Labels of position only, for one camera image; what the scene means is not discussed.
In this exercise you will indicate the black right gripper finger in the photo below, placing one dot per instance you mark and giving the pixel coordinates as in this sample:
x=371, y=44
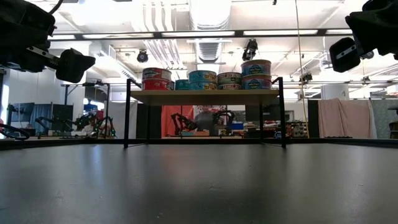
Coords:
x=344, y=55

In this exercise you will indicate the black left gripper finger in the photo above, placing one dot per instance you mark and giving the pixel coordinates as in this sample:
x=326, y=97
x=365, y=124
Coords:
x=74, y=65

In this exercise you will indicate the green label tin can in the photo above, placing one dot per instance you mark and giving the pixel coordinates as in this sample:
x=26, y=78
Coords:
x=156, y=73

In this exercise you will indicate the gold-lidded tin can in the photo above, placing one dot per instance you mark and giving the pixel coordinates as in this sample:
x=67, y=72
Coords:
x=256, y=83
x=256, y=67

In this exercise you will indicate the teal can white text label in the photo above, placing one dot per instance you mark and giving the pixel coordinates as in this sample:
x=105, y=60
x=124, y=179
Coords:
x=182, y=85

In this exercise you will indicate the white-lidded tin can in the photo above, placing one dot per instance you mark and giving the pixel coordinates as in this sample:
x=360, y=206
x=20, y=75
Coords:
x=229, y=78

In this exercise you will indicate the pale teal tin can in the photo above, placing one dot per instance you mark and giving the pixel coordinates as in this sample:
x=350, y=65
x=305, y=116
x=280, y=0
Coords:
x=202, y=86

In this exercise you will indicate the black background robot arm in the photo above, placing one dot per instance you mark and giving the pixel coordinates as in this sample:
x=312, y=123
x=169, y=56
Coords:
x=87, y=121
x=183, y=123

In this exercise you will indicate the wooden shelf black metal legs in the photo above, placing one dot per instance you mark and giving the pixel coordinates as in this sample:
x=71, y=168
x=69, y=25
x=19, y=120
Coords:
x=205, y=97

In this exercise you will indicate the black ceiling spotlight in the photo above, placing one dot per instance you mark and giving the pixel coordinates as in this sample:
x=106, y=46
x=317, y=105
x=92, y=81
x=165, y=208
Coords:
x=369, y=55
x=142, y=56
x=306, y=77
x=250, y=49

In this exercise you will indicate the white round column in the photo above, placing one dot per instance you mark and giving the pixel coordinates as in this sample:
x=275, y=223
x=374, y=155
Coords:
x=334, y=91

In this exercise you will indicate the pink cloth cover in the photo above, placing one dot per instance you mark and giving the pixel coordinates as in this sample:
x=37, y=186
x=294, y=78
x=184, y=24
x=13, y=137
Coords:
x=342, y=115

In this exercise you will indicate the blue background screen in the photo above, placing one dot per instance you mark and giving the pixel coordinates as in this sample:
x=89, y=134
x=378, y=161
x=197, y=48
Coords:
x=23, y=112

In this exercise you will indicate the grey green partition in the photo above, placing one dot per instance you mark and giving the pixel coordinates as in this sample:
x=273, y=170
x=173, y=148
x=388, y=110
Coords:
x=384, y=115

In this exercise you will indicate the dark background chair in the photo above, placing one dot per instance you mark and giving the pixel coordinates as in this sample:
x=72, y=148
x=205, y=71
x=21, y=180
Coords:
x=394, y=124

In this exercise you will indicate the white blue round object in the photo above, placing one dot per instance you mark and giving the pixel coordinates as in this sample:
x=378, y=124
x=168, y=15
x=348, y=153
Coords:
x=277, y=134

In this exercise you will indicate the orange red curtain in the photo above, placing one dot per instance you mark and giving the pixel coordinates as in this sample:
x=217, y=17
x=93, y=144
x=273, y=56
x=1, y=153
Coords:
x=171, y=110

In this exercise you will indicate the black overhead beam light strips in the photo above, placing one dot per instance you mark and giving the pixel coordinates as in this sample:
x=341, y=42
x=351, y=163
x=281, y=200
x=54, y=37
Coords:
x=199, y=33

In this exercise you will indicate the blue box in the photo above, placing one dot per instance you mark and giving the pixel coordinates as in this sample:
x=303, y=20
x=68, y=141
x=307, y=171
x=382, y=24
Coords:
x=237, y=126

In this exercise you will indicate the silver-lidded teal tin can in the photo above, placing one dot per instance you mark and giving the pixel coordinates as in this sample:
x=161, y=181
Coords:
x=202, y=76

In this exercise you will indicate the colourful cartoon poster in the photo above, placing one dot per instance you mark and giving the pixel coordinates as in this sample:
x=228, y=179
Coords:
x=219, y=108

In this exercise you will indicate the person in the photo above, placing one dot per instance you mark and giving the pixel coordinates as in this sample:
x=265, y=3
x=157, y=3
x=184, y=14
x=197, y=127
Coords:
x=206, y=119

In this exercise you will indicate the black table mat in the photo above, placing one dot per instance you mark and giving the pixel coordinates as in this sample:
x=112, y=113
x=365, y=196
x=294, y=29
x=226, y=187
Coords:
x=199, y=193

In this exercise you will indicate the black background rig frame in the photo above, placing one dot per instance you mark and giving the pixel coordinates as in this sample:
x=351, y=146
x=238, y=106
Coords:
x=107, y=93

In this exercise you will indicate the silver ventilation duct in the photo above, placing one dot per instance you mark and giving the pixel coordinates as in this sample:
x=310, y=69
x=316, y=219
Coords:
x=210, y=15

